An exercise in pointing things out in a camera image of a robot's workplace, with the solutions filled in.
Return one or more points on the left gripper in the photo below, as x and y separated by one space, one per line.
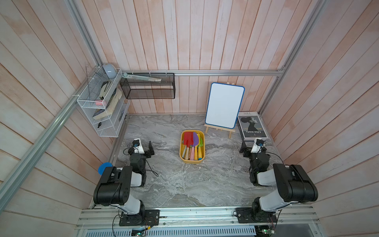
147 152

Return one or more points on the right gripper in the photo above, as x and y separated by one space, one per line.
244 148

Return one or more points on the red shovel wooden handle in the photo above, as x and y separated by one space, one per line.
188 142

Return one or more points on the yellow storage box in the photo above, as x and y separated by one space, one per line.
182 147

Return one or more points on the purple shovel pink handle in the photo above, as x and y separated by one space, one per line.
193 155

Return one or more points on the yellow scoop wooden handle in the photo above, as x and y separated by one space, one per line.
184 153

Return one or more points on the yellow scoop blue tip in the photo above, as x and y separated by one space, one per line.
199 150

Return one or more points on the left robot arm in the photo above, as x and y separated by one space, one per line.
114 186

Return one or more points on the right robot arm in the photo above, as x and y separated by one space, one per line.
291 182

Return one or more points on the black and white book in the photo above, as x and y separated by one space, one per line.
251 126

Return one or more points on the wooden easel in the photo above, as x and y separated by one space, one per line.
230 131

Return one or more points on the blue-lid tube container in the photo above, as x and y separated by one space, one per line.
105 168

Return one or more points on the black mesh basket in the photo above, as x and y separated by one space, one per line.
165 89

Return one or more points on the light green ruler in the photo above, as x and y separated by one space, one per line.
140 78

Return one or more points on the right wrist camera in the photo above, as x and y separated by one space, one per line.
257 146

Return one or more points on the whiteboard blue frame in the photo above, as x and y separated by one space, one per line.
224 104

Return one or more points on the white wire shelf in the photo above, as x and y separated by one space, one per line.
88 101

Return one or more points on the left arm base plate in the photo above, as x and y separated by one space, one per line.
148 217

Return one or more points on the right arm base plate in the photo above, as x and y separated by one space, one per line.
250 215

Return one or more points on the books in wire shelf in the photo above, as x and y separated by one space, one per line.
110 104

